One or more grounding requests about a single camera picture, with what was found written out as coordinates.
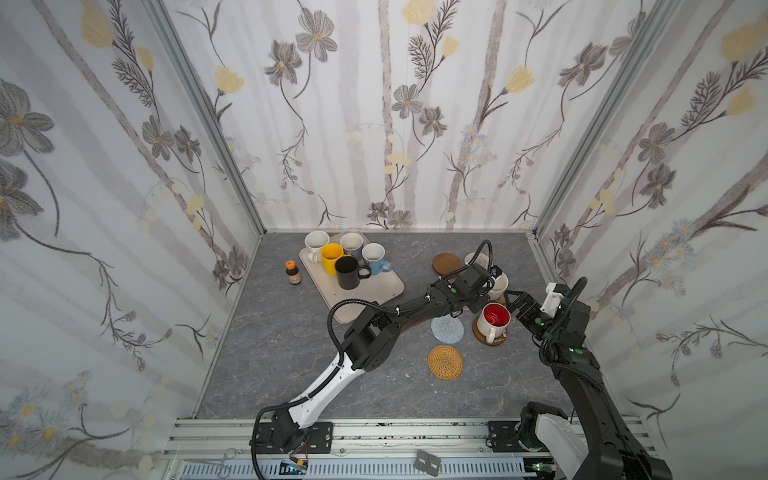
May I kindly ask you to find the multicolour woven round coaster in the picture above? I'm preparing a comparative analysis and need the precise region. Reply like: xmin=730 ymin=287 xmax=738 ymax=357
xmin=464 ymin=252 xmax=489 ymax=270

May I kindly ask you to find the plain white mug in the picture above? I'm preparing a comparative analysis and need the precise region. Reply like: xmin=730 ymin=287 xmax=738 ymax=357
xmin=488 ymin=273 xmax=509 ymax=301

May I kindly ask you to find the dark brown round wooden coaster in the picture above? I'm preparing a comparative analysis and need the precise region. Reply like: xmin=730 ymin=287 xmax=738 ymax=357
xmin=432 ymin=252 xmax=466 ymax=278

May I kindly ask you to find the white mug red interior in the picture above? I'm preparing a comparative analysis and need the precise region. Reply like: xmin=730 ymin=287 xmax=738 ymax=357
xmin=475 ymin=302 xmax=511 ymax=342

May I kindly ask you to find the glossy brown round coaster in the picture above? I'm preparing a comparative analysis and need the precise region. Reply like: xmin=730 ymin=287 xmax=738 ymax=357
xmin=472 ymin=322 xmax=508 ymax=347

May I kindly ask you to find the grey-blue woven round coaster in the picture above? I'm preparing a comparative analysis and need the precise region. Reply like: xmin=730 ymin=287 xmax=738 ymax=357
xmin=430 ymin=315 xmax=465 ymax=345

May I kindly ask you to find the rattan wicker round coaster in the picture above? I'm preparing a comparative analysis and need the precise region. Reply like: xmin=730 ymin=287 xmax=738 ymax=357
xmin=427 ymin=345 xmax=464 ymax=380

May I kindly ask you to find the beige plastic tray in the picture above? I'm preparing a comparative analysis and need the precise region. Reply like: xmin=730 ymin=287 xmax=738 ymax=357
xmin=299 ymin=230 xmax=405 ymax=307

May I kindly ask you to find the blue floral mug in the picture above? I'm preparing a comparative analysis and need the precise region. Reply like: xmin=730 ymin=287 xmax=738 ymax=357
xmin=362 ymin=242 xmax=392 ymax=276

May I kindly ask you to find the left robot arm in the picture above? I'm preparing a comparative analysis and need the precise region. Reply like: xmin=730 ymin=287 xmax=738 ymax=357
xmin=250 ymin=263 xmax=502 ymax=455

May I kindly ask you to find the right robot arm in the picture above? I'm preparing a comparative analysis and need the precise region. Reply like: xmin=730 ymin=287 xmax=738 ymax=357
xmin=504 ymin=278 xmax=672 ymax=479

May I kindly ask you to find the black cup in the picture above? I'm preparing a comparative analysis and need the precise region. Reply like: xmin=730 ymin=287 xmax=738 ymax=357
xmin=335 ymin=255 xmax=372 ymax=290

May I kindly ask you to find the lavender white cup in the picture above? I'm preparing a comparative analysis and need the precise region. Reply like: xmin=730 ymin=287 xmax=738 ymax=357
xmin=339 ymin=232 xmax=365 ymax=263

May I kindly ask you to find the yellow cup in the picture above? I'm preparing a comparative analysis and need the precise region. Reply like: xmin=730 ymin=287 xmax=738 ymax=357
xmin=320 ymin=242 xmax=345 ymax=276

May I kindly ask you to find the white speckled mug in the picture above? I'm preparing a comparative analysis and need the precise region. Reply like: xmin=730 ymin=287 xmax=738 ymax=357
xmin=304 ymin=230 xmax=330 ymax=263

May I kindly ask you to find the brown bottle orange cap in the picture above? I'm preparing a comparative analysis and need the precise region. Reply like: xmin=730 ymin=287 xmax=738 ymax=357
xmin=285 ymin=260 xmax=302 ymax=285

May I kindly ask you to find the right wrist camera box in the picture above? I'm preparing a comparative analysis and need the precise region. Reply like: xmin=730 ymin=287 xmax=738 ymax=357
xmin=540 ymin=282 xmax=570 ymax=318

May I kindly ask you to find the aluminium frame rail base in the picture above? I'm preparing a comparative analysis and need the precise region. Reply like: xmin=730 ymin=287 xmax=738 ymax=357
xmin=161 ymin=416 xmax=588 ymax=479

